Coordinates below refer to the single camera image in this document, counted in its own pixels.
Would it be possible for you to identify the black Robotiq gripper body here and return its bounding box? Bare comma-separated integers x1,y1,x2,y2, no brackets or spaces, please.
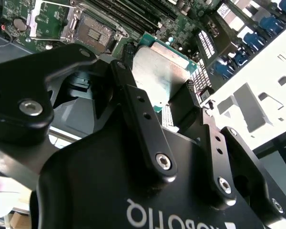
0,63,270,229

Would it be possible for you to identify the silver CPU chip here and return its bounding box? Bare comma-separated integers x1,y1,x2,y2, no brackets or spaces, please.
131,32,198,113

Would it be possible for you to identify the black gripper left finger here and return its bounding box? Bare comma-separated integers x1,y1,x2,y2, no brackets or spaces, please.
0,42,179,184

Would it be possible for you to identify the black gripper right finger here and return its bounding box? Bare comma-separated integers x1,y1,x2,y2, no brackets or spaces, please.
168,80,286,225

